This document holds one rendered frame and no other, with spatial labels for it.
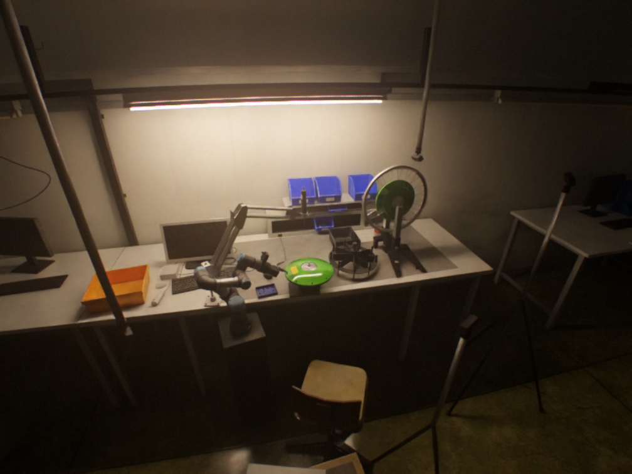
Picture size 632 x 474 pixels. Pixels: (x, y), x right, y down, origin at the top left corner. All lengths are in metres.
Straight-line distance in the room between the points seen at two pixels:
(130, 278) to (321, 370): 1.45
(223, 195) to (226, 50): 1.07
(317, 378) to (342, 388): 0.16
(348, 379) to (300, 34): 2.31
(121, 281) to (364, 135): 2.15
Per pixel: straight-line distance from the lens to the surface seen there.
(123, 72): 2.43
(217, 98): 2.01
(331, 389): 1.91
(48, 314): 2.49
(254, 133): 2.54
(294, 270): 1.95
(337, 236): 2.65
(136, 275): 2.45
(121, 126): 2.68
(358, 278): 2.18
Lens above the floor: 2.19
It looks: 29 degrees down
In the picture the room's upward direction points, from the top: straight up
